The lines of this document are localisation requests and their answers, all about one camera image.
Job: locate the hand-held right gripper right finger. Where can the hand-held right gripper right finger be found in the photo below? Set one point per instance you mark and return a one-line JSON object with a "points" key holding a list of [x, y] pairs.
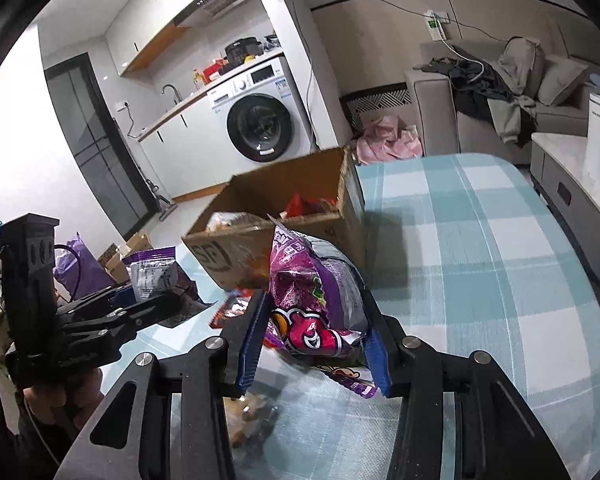
{"points": [[380, 365]]}

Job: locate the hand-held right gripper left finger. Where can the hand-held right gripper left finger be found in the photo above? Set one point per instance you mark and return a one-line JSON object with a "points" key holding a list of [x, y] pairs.
{"points": [[250, 360]]}

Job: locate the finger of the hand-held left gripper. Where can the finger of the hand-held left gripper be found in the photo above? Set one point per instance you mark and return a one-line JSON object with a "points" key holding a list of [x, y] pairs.
{"points": [[150, 307], [95, 302]]}

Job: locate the purple cartoon candy packet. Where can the purple cartoon candy packet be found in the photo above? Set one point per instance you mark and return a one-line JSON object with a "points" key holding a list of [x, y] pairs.
{"points": [[352, 380]]}

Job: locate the white purple snack packet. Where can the white purple snack packet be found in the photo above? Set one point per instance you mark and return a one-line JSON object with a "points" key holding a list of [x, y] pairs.
{"points": [[190, 310], [152, 275]]}

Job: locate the clear brown snack packet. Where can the clear brown snack packet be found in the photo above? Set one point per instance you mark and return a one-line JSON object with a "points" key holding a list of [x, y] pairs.
{"points": [[250, 415]]}

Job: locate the brown cardboard box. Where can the brown cardboard box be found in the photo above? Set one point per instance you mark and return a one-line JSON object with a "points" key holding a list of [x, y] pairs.
{"points": [[220, 255]]}

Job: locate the purple candy bag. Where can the purple candy bag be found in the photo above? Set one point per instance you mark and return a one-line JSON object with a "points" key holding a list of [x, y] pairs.
{"points": [[310, 285]]}

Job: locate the yellow cake packet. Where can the yellow cake packet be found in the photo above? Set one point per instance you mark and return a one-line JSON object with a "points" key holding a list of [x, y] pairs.
{"points": [[235, 221]]}

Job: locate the person's left forearm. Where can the person's left forearm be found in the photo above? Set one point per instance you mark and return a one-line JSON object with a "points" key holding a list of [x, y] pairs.
{"points": [[35, 452]]}

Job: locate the person's left hand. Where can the person's left hand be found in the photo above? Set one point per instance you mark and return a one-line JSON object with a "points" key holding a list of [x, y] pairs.
{"points": [[50, 400]]}

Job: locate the purple plastic bag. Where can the purple plastic bag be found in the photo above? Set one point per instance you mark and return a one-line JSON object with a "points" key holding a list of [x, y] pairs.
{"points": [[87, 270]]}

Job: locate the printed floor cardboard box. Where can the printed floor cardboard box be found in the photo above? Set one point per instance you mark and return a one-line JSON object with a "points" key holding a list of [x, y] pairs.
{"points": [[112, 260]]}

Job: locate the floor mop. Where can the floor mop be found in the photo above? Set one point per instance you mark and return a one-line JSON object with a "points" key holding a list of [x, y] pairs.
{"points": [[167, 207]]}

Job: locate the teal checked tablecloth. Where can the teal checked tablecloth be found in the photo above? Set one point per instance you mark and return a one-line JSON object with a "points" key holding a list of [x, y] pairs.
{"points": [[455, 260]]}

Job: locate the dark glass door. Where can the dark glass door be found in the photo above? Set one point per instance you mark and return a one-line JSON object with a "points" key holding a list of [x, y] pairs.
{"points": [[100, 160]]}

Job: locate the white kitchen base cabinet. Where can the white kitchen base cabinet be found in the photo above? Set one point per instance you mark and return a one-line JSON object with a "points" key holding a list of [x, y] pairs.
{"points": [[185, 150]]}

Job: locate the white washing machine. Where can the white washing machine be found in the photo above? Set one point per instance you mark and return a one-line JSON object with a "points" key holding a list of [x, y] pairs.
{"points": [[260, 125]]}

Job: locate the kitchen faucet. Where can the kitchen faucet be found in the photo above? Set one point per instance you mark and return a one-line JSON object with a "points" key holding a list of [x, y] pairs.
{"points": [[176, 94]]}

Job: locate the pink bag on floor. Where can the pink bag on floor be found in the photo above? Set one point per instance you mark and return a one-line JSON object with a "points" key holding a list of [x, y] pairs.
{"points": [[385, 142]]}

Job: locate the yellow soap bottle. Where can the yellow soap bottle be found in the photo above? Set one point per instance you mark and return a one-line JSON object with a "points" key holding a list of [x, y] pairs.
{"points": [[197, 80]]}

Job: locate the red box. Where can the red box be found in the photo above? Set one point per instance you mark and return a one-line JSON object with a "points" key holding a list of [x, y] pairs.
{"points": [[212, 72]]}

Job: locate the white side table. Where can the white side table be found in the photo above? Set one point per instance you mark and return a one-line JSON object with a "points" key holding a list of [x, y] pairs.
{"points": [[570, 200]]}

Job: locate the grey sofa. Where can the grey sofa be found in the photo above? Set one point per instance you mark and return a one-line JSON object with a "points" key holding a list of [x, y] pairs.
{"points": [[435, 110]]}

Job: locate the black pressure cooker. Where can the black pressure cooker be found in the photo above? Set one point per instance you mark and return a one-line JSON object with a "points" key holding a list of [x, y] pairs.
{"points": [[242, 50]]}

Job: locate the dark clothes pile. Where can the dark clothes pile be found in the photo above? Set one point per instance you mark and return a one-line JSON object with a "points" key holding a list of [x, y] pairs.
{"points": [[475, 90]]}

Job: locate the crumpled dark bag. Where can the crumpled dark bag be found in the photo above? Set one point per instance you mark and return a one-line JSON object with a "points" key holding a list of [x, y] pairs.
{"points": [[271, 42]]}

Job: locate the range hood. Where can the range hood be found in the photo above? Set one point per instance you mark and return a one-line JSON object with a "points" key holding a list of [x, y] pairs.
{"points": [[220, 2]]}

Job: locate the grey jacket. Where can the grey jacket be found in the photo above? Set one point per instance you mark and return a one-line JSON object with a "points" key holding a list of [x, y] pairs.
{"points": [[522, 65]]}

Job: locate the grey cushion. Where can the grey cushion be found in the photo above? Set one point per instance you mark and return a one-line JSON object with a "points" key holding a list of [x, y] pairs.
{"points": [[562, 80]]}

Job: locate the white power strip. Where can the white power strip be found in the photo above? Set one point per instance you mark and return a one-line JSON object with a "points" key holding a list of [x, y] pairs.
{"points": [[436, 27]]}

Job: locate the white wall cabinet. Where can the white wall cabinet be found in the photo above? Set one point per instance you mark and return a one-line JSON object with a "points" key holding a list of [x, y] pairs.
{"points": [[145, 25]]}

